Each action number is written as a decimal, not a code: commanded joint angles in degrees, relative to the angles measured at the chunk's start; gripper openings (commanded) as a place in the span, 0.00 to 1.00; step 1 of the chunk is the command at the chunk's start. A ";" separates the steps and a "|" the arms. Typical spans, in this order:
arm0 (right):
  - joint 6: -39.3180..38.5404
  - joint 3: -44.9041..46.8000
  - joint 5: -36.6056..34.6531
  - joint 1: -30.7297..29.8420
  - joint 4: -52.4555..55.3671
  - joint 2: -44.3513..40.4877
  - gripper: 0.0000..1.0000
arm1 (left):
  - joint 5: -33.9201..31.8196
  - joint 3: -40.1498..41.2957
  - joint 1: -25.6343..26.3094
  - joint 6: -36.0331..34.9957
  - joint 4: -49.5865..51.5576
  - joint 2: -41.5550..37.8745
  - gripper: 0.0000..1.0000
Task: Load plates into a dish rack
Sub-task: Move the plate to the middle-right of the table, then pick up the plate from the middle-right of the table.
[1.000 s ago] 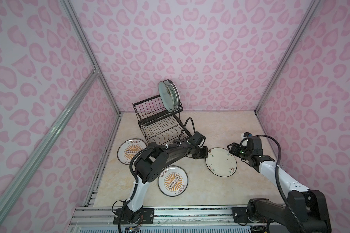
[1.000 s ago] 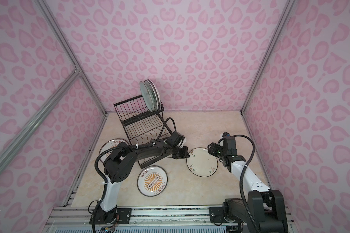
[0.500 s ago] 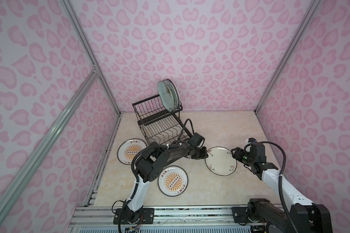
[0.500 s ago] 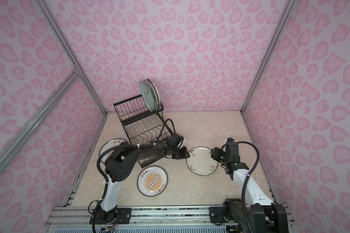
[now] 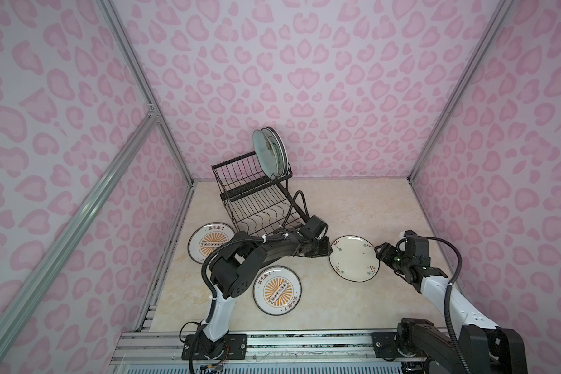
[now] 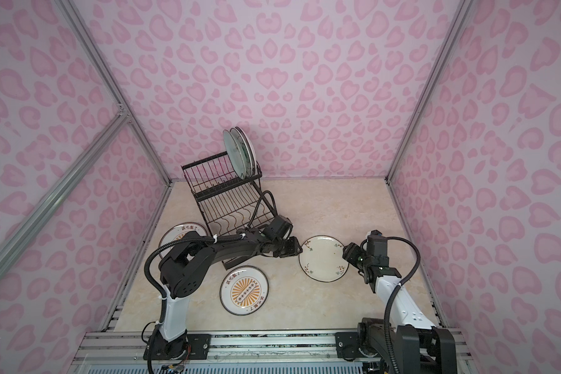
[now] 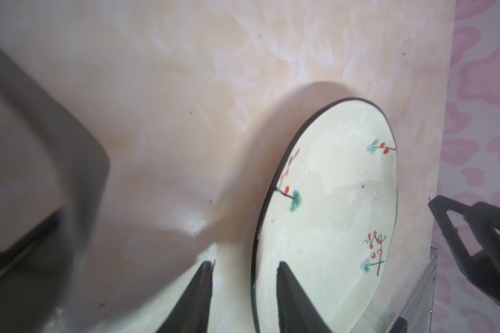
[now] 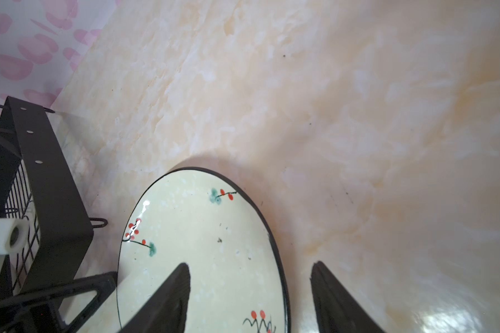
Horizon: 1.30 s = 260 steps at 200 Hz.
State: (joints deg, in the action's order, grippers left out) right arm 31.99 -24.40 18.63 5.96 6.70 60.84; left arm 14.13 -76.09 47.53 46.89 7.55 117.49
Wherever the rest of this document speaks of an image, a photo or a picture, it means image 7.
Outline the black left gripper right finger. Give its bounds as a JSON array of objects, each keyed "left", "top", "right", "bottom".
[{"left": 276, "top": 262, "right": 331, "bottom": 333}]

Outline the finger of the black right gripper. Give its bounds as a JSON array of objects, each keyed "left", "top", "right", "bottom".
[{"left": 428, "top": 195, "right": 500, "bottom": 306}]

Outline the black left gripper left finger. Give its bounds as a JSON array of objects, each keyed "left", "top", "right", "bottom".
[{"left": 156, "top": 261, "right": 214, "bottom": 333}]

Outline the cream floral rim plate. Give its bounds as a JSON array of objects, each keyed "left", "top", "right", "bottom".
[{"left": 251, "top": 98, "right": 397, "bottom": 332}]

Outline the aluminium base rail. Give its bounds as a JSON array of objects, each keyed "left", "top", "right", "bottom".
[{"left": 386, "top": 247, "right": 438, "bottom": 333}]

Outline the black wire dish rack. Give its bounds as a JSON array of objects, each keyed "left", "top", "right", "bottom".
[{"left": 0, "top": 48, "right": 110, "bottom": 332}]

